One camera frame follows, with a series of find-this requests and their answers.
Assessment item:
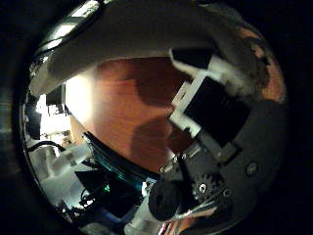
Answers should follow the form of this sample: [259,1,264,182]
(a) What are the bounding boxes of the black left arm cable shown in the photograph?
[26,140,67,153]

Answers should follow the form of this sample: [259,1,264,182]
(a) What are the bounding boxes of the black rack with teal lights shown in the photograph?
[81,131,158,212]

